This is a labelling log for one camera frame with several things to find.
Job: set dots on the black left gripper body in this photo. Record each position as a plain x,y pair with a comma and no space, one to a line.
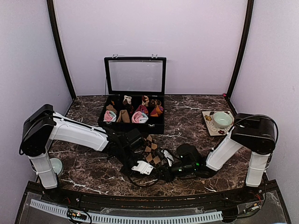
128,173

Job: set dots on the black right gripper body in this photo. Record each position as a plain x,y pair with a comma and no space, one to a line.
170,176

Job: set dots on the brown argyle sock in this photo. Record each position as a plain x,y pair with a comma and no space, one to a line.
152,151

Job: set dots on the maroon purple orange striped sock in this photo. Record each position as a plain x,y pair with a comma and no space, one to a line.
157,111

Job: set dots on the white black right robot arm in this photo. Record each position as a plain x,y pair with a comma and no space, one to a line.
258,133

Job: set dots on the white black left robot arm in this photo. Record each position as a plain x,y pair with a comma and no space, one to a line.
45,125

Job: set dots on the brown tan rolled sock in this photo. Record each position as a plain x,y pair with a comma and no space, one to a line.
123,117

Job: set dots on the pink white rolled sock right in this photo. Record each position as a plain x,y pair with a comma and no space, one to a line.
139,117

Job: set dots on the pink white rolled sock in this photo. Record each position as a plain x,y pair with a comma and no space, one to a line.
109,116
139,117

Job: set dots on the pink white rolled sock left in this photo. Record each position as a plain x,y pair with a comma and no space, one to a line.
109,116

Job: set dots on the maroon teal rolled sock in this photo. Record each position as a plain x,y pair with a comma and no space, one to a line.
143,109

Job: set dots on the square floral ceramic plate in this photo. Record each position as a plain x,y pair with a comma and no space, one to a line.
212,129

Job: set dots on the cream brown rolled sock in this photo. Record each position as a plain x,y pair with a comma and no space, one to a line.
127,100

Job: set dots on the leopard pattern rolled sock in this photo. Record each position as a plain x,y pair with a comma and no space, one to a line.
154,103

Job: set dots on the pale green bowl left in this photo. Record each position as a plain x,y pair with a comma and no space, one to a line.
57,166

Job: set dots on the pale green ceramic bowl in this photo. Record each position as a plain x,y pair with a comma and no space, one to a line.
222,120

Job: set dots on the black sock organizer box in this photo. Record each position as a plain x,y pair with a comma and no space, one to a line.
141,77

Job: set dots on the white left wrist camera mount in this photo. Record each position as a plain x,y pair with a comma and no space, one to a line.
143,168

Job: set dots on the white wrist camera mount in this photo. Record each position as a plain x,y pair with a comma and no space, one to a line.
168,157
143,168

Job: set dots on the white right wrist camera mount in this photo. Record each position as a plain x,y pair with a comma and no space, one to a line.
168,157

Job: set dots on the white slotted cable duct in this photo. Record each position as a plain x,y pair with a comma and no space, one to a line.
124,217

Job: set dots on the black front table rail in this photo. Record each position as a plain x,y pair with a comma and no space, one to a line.
220,200

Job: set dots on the black left frame post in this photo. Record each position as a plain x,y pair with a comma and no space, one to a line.
59,48

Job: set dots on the black frame post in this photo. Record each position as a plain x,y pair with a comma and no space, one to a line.
59,48
242,47

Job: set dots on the black right frame post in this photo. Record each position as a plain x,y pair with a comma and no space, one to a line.
242,47

